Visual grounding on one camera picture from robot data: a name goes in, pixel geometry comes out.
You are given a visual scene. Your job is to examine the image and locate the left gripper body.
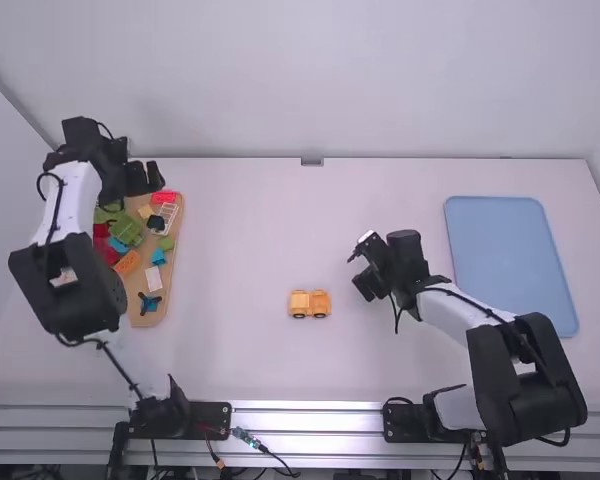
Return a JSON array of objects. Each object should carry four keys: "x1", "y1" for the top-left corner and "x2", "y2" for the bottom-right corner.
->
[{"x1": 96, "y1": 136, "x2": 132, "y2": 204}]

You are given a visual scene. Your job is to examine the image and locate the black cable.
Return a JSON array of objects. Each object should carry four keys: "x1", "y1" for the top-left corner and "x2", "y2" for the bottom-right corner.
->
[
  {"x1": 54, "y1": 331, "x2": 144, "y2": 402},
  {"x1": 257, "y1": 440, "x2": 302, "y2": 477},
  {"x1": 390, "y1": 291, "x2": 417, "y2": 336},
  {"x1": 35, "y1": 171, "x2": 67, "y2": 247}
]

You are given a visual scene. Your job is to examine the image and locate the silver rails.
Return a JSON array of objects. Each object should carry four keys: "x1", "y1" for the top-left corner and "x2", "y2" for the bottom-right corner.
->
[{"x1": 0, "y1": 398, "x2": 600, "y2": 467}]

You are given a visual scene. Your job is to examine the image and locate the orange toy brick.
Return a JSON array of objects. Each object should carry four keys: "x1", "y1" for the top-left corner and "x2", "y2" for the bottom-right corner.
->
[{"x1": 113, "y1": 249, "x2": 143, "y2": 277}]

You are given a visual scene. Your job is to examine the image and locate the blue mat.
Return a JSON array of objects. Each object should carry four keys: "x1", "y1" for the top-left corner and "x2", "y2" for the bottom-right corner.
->
[{"x1": 443, "y1": 194, "x2": 581, "y2": 339}]

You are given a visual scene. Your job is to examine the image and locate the white toy window frame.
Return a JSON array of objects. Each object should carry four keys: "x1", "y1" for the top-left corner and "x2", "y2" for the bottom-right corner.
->
[{"x1": 156, "y1": 200, "x2": 181, "y2": 236}]

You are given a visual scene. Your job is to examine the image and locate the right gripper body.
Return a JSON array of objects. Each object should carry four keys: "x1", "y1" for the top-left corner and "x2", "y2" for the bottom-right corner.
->
[{"x1": 361, "y1": 234, "x2": 397, "y2": 301}]

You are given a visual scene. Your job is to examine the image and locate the yellow toy car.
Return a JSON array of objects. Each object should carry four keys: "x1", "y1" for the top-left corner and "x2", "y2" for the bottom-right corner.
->
[{"x1": 286, "y1": 287, "x2": 334, "y2": 321}]

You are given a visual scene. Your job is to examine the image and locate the blue and black toy propeller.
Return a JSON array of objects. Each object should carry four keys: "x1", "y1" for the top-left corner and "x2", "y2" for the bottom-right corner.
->
[{"x1": 137, "y1": 291, "x2": 164, "y2": 317}]

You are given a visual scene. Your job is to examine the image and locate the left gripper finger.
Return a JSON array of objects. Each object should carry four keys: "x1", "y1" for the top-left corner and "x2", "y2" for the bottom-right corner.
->
[
  {"x1": 124, "y1": 160, "x2": 149, "y2": 198},
  {"x1": 145, "y1": 159, "x2": 167, "y2": 194}
]

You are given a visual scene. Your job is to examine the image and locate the large green toy brick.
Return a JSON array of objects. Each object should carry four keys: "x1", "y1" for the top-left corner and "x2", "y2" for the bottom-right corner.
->
[{"x1": 108, "y1": 215, "x2": 144, "y2": 248}]

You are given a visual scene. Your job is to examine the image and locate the tan tray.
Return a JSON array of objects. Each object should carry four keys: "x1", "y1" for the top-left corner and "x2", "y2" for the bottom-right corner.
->
[{"x1": 92, "y1": 188, "x2": 187, "y2": 329}]

